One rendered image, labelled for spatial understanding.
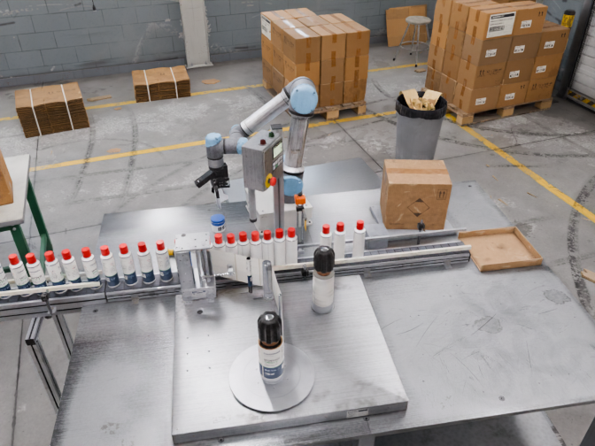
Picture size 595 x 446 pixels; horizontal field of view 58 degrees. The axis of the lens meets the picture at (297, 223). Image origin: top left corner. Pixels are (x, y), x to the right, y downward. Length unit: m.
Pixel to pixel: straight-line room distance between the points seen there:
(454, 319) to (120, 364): 1.34
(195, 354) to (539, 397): 1.25
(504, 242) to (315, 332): 1.14
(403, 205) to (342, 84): 3.33
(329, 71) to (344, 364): 4.12
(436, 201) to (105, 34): 5.59
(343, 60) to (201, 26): 2.44
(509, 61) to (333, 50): 1.78
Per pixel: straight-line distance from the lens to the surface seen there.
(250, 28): 7.75
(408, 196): 2.64
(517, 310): 2.47
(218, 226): 2.72
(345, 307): 2.24
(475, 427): 2.79
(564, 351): 2.37
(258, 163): 2.12
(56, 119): 6.11
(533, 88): 6.41
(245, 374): 1.99
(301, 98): 2.36
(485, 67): 5.85
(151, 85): 6.54
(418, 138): 4.83
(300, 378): 1.97
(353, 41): 5.76
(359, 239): 2.39
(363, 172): 3.25
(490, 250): 2.74
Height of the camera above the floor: 2.44
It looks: 35 degrees down
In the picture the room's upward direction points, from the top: straight up
